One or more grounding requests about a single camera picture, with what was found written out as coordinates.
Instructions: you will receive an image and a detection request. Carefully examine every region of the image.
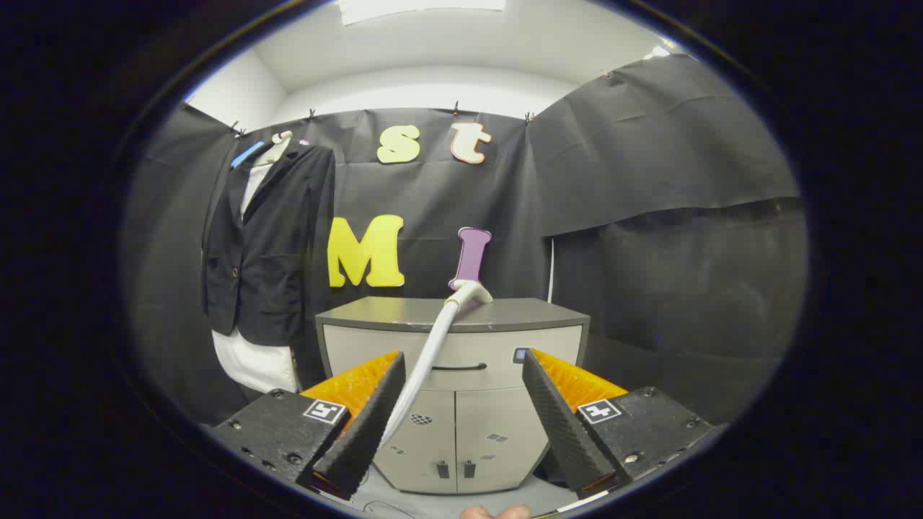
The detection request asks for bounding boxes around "white clothes hanger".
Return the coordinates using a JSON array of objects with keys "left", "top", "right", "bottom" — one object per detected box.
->
[{"left": 256, "top": 131, "right": 294, "bottom": 167}]

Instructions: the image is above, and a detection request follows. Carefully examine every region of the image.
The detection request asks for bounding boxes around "ceiling light panel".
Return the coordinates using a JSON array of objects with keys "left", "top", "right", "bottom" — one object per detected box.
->
[{"left": 339, "top": 0, "right": 507, "bottom": 26}]

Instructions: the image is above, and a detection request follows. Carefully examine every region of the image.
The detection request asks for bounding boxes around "white garment steamer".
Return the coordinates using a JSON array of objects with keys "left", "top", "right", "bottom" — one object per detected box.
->
[{"left": 379, "top": 280, "right": 494, "bottom": 446}]

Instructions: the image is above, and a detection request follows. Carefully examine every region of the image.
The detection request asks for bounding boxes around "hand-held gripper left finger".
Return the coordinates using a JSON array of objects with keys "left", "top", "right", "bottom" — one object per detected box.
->
[{"left": 209, "top": 351, "right": 406, "bottom": 502}]

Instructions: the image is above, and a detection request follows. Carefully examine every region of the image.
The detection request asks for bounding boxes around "black backdrop cloth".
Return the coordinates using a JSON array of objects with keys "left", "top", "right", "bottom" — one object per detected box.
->
[{"left": 123, "top": 54, "right": 808, "bottom": 426}]

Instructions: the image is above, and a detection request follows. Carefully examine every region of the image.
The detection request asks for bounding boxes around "grey cabinet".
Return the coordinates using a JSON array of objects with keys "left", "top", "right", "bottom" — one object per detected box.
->
[{"left": 315, "top": 296, "right": 591, "bottom": 495}]

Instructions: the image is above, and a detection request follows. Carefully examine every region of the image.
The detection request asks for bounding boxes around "black suit jacket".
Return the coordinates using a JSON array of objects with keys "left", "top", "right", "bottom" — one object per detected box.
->
[{"left": 200, "top": 141, "right": 337, "bottom": 347}]

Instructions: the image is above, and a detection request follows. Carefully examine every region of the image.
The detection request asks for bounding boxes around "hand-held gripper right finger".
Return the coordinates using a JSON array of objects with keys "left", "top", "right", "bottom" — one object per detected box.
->
[{"left": 522, "top": 348, "right": 715, "bottom": 499}]

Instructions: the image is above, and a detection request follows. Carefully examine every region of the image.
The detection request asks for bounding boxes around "white shirt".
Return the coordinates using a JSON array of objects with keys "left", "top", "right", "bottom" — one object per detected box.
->
[{"left": 211, "top": 162, "right": 300, "bottom": 394}]

